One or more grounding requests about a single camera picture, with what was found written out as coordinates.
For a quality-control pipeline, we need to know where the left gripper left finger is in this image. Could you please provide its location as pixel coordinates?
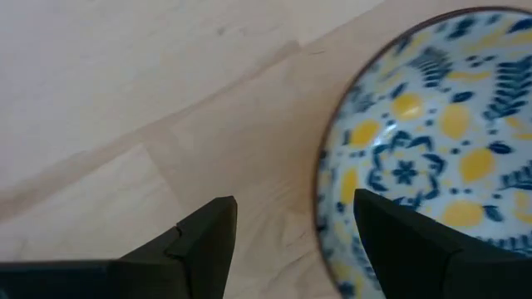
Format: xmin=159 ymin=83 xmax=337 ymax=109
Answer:
xmin=0 ymin=195 xmax=239 ymax=299

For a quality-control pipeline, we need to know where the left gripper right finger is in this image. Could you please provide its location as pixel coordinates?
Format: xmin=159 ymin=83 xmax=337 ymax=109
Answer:
xmin=352 ymin=189 xmax=532 ymax=299

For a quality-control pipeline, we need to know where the blue yellow patterned mini bowl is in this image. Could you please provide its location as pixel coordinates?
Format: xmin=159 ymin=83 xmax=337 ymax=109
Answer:
xmin=313 ymin=6 xmax=532 ymax=299

